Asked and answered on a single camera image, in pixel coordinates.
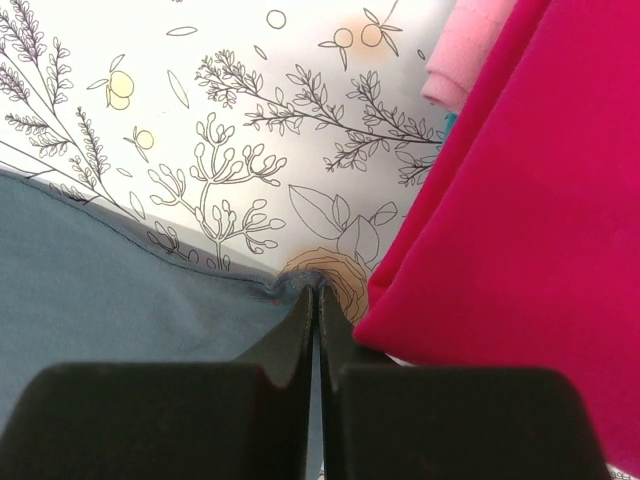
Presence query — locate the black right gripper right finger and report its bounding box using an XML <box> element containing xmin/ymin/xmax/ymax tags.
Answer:
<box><xmin>318</xmin><ymin>288</ymin><xmax>609</xmax><ymax>479</ymax></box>

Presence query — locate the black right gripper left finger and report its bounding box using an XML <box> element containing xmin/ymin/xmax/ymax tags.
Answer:
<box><xmin>1</xmin><ymin>288</ymin><xmax>313</xmax><ymax>479</ymax></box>

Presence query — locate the blue grey t shirt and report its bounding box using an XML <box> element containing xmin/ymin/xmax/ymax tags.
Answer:
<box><xmin>1</xmin><ymin>175</ymin><xmax>324</xmax><ymax>437</ymax></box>

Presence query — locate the red folded t shirt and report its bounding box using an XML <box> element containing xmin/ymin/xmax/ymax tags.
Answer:
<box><xmin>355</xmin><ymin>1</ymin><xmax>639</xmax><ymax>475</ymax></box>

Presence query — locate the teal folded t shirt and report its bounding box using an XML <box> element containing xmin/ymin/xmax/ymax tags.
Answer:
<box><xmin>443</xmin><ymin>112</ymin><xmax>458</xmax><ymax>141</ymax></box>

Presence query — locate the pink folded t shirt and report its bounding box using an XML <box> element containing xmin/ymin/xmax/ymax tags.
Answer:
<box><xmin>422</xmin><ymin>0</ymin><xmax>516</xmax><ymax>114</ymax></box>

